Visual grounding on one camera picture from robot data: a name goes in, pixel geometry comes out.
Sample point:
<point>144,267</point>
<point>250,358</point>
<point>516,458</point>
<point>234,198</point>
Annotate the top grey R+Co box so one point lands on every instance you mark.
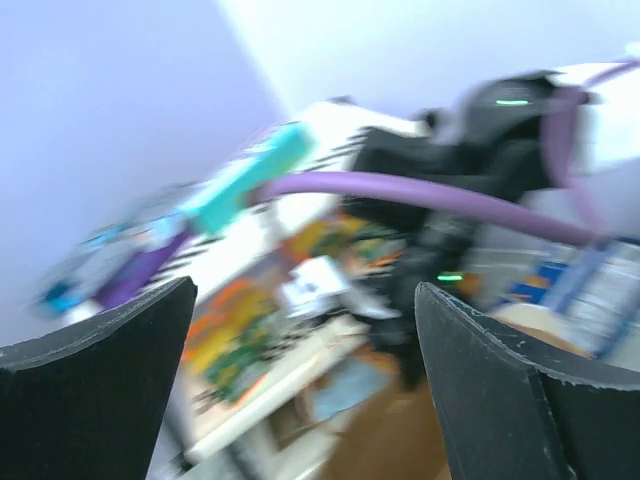
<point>86,269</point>

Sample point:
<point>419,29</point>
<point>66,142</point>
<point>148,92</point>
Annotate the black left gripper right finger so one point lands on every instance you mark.
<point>513,407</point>

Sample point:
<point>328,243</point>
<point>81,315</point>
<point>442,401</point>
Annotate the stack of green paper cups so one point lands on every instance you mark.
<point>538,322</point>

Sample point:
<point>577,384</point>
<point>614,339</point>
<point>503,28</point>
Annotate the blue chips bag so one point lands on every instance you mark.
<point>593,292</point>

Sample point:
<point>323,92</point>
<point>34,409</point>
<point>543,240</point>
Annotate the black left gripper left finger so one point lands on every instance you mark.
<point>87,401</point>

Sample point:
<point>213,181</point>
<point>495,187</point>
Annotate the teal rectangular box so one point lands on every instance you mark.
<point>217,201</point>

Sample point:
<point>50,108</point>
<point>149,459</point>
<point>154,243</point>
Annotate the cream three-tier shelf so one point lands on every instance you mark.
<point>238,273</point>

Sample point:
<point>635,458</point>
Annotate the purple grey R+Co box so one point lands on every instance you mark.
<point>137,272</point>

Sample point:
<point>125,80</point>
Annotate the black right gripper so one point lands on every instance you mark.
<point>435,240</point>

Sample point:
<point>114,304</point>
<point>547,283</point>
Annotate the brown paper bag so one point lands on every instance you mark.
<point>395,435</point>

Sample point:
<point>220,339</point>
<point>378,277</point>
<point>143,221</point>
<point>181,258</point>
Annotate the green yellow box far left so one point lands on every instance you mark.
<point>226,345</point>

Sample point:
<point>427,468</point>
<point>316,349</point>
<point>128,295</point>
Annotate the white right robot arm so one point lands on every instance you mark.
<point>585,119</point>

